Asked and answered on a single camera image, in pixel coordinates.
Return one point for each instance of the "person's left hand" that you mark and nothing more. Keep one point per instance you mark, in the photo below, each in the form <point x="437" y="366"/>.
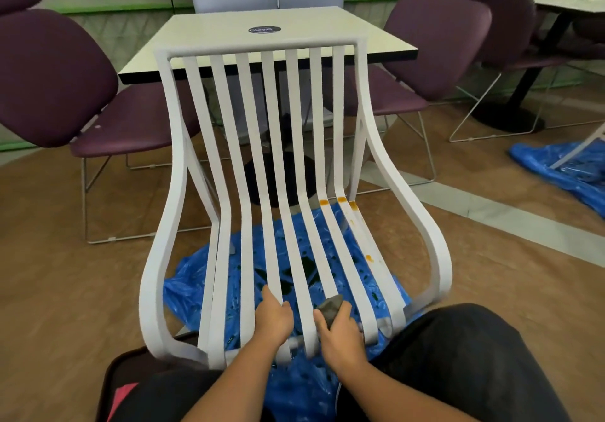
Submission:
<point x="274" y="317"/>

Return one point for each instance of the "dark brown tray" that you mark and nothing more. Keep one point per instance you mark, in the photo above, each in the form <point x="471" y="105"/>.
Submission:
<point x="127" y="360"/>

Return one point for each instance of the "cream square table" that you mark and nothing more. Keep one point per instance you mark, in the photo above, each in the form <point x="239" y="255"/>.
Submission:
<point x="212" y="34"/>
<point x="567" y="1"/>

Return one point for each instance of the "blue plastic sheet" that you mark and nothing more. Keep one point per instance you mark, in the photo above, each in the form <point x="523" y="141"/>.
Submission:
<point x="293" y="388"/>
<point x="553" y="161"/>

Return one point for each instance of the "black round table base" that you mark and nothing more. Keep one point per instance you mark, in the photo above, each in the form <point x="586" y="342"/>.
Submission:
<point x="510" y="116"/>
<point x="269" y="180"/>

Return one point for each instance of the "pink cloth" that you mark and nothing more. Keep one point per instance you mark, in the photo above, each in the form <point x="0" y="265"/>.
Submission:
<point x="118" y="400"/>

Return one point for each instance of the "person's right forearm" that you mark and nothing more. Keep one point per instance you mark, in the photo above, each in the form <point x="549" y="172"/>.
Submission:
<point x="397" y="398"/>

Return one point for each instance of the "purple lounge chair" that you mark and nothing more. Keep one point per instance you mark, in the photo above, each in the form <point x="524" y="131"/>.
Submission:
<point x="510" y="29"/>
<point x="588" y="34"/>
<point x="439" y="34"/>
<point x="52" y="81"/>

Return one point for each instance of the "round dark sticker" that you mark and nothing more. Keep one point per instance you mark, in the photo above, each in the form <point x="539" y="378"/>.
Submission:
<point x="264" y="30"/>

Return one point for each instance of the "grey cleaning cloth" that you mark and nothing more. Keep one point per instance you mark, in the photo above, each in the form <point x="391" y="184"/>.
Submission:
<point x="331" y="308"/>

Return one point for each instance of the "person's left forearm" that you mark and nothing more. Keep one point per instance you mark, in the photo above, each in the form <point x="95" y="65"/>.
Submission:
<point x="231" y="388"/>

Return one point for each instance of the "person's right hand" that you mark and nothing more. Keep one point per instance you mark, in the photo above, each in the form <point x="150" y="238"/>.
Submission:
<point x="342" y="341"/>

